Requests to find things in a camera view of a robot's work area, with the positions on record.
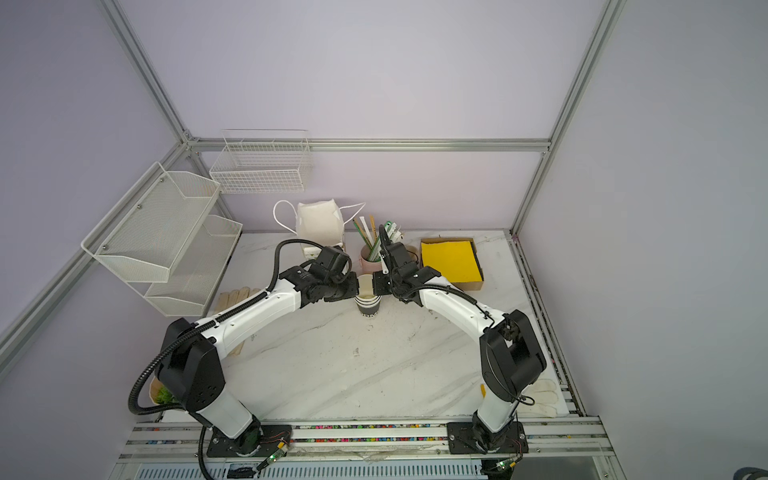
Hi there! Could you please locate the black corrugated cable left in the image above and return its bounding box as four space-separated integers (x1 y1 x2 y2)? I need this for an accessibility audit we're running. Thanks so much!
127 238 337 480

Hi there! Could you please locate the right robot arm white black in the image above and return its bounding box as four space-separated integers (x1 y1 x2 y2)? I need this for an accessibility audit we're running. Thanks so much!
373 242 548 450

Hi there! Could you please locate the brown bowl with greens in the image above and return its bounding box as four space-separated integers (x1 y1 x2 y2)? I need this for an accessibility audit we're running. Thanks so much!
149 378 177 405

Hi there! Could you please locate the beige glove left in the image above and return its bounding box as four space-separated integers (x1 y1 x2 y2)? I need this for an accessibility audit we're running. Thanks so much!
213 287 261 357

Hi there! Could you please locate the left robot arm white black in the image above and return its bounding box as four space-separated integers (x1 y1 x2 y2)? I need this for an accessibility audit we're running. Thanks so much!
155 239 358 449

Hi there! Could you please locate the white wire basket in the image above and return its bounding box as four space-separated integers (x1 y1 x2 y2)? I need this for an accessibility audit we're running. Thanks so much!
209 129 314 194

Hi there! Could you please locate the yellow napkin stack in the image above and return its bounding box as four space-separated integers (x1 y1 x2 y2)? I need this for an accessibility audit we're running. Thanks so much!
421 240 483 284

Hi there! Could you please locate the single black paper cup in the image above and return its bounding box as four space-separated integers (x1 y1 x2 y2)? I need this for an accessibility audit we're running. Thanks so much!
357 274 376 298

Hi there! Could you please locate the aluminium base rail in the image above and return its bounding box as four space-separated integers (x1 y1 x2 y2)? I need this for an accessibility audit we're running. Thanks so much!
109 417 626 479

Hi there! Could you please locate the pink straw holder cup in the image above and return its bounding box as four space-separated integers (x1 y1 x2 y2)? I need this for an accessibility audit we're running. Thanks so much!
359 245 383 274

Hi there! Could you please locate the cardboard box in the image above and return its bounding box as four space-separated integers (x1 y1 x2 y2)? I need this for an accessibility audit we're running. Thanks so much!
419 237 485 292

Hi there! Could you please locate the white paper takeout bag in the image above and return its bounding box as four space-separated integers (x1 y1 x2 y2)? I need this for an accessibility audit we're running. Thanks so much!
272 199 366 246

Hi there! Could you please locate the white glove right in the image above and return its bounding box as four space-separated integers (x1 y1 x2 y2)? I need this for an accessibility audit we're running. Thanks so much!
478 379 569 418

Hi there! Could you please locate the white mesh two-tier shelf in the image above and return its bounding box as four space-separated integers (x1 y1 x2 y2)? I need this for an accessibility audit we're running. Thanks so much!
81 163 242 317

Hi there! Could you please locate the stack of paper cups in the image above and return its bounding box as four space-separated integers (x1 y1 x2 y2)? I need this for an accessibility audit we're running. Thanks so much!
355 295 381 317

